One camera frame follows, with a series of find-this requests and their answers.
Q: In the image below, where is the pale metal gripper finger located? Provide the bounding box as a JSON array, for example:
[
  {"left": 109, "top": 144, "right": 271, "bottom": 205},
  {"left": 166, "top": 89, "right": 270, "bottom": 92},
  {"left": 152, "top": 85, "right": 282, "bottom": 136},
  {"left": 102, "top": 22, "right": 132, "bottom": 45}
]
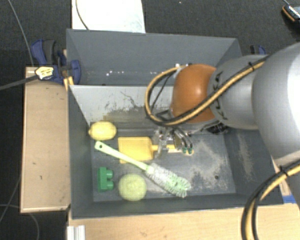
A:
[
  {"left": 154, "top": 144, "right": 165, "bottom": 160},
  {"left": 156, "top": 129, "right": 170, "bottom": 146}
]

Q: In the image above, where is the yellow toy spatula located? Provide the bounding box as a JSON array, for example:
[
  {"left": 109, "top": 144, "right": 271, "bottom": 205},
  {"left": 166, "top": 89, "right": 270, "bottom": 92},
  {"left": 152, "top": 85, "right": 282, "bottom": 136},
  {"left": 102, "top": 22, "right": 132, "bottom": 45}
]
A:
[{"left": 117, "top": 136, "right": 194, "bottom": 165}]

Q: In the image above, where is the green and white bottle brush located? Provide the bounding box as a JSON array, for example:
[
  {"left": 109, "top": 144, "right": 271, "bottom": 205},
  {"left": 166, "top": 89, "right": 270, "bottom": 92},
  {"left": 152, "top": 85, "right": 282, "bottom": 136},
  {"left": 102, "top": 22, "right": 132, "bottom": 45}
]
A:
[{"left": 94, "top": 140, "right": 192, "bottom": 199}]

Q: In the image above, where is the pale green ball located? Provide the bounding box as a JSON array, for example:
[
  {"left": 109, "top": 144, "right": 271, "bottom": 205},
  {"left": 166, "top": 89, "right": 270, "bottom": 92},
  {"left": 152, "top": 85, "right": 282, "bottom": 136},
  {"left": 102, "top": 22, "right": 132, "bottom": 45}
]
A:
[{"left": 117, "top": 173, "right": 148, "bottom": 202}]

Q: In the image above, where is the yellow lemon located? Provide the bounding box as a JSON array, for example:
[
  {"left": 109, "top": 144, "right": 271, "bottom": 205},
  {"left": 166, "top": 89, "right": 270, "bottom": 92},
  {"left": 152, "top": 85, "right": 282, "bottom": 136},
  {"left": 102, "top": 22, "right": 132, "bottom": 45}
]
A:
[{"left": 88, "top": 120, "right": 118, "bottom": 142}]

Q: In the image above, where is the green toy brick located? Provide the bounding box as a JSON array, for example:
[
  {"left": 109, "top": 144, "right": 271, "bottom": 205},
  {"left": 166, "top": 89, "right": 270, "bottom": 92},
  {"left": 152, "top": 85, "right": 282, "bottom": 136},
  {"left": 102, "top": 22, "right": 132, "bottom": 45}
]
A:
[{"left": 97, "top": 166, "right": 115, "bottom": 193}]

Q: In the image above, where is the grey metal bin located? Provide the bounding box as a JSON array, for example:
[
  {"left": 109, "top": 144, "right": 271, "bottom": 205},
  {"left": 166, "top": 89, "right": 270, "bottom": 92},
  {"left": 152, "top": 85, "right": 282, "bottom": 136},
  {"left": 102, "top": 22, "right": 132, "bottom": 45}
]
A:
[{"left": 65, "top": 28, "right": 285, "bottom": 219}]

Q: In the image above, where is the pale wood flat board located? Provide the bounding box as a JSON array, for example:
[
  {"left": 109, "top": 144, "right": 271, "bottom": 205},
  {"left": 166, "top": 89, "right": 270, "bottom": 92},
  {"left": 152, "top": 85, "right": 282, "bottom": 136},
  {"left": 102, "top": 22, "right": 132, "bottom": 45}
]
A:
[{"left": 19, "top": 66, "right": 72, "bottom": 214}]

